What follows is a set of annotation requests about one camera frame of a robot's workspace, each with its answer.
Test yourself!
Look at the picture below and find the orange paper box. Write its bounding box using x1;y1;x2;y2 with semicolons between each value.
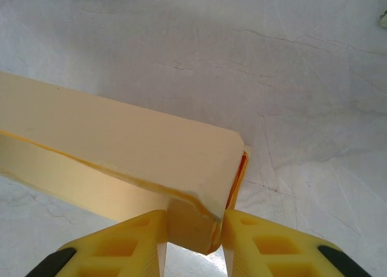
0;71;254;256

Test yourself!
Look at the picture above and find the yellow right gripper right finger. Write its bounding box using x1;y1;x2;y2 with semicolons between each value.
222;209;368;277

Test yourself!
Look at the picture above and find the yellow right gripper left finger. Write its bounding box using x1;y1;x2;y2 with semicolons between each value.
28;209;169;277

